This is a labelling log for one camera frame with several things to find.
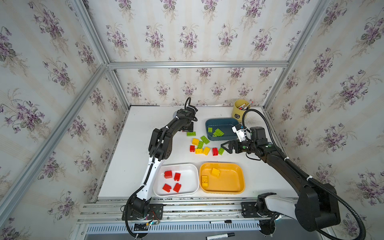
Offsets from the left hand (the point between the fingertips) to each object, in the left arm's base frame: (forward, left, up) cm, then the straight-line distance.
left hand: (186, 128), depth 105 cm
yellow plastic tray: (-35, -22, -2) cm, 41 cm away
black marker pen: (-61, -17, 0) cm, 64 cm away
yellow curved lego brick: (-37, -12, -2) cm, 38 cm away
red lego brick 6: (-19, -19, +1) cm, 27 cm away
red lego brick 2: (-33, +9, 0) cm, 35 cm away
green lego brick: (-3, -23, -1) cm, 23 cm away
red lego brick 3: (-34, +4, -1) cm, 35 cm away
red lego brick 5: (-16, -4, -1) cm, 17 cm away
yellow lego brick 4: (-18, -13, 0) cm, 23 cm away
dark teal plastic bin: (-1, -25, +1) cm, 25 cm away
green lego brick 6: (-18, -23, 0) cm, 29 cm away
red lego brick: (-40, +9, -1) cm, 42 cm away
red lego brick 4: (-40, +4, -1) cm, 40 cm away
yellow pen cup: (+14, -40, +10) cm, 43 cm away
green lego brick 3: (-5, -4, -1) cm, 6 cm away
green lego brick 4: (-9, -13, -1) cm, 16 cm away
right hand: (-22, -23, +13) cm, 34 cm away
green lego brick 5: (-13, -10, -1) cm, 16 cm away
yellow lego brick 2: (-11, -7, 0) cm, 13 cm away
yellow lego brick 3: (-19, -9, +1) cm, 21 cm away
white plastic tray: (-36, -3, -2) cm, 36 cm away
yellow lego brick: (-32, -18, +1) cm, 37 cm away
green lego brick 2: (-2, -17, +1) cm, 17 cm away
